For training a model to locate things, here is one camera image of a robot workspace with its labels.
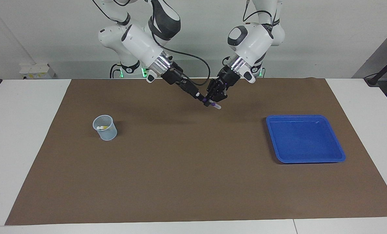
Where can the brown table mat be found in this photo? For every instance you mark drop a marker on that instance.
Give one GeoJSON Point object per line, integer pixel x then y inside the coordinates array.
{"type": "Point", "coordinates": [193, 169]}

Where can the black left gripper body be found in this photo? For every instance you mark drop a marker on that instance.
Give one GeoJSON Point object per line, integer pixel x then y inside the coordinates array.
{"type": "Point", "coordinates": [228, 78]}

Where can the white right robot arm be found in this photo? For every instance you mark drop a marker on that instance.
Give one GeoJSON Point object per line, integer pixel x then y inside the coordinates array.
{"type": "Point", "coordinates": [141, 42]}

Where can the purple pen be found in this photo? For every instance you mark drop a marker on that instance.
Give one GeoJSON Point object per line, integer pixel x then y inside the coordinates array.
{"type": "Point", "coordinates": [215, 105]}

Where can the blue plastic tray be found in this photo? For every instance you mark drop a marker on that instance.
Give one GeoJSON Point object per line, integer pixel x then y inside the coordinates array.
{"type": "Point", "coordinates": [305, 139]}

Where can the yellow pen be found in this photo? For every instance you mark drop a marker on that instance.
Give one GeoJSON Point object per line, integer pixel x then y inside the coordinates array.
{"type": "Point", "coordinates": [104, 127]}

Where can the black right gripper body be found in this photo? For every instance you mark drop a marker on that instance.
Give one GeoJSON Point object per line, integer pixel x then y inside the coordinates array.
{"type": "Point", "coordinates": [174, 76]}

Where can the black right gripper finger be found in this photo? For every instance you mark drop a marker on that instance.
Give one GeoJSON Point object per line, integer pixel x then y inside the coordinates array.
{"type": "Point", "coordinates": [189, 91]}
{"type": "Point", "coordinates": [193, 88]}

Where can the black stand leg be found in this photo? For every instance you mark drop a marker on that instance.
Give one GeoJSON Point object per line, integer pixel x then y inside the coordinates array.
{"type": "Point", "coordinates": [383, 70]}

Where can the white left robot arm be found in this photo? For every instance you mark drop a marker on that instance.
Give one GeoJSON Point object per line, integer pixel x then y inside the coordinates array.
{"type": "Point", "coordinates": [252, 42]}

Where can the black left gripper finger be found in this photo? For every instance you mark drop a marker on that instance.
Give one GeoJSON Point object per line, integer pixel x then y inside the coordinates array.
{"type": "Point", "coordinates": [222, 93]}
{"type": "Point", "coordinates": [212, 94]}

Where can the white socket box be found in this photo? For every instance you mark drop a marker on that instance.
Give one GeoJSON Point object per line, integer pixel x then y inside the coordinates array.
{"type": "Point", "coordinates": [37, 71]}

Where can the translucent plastic cup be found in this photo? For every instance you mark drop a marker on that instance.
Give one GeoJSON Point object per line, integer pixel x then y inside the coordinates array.
{"type": "Point", "coordinates": [109, 134]}

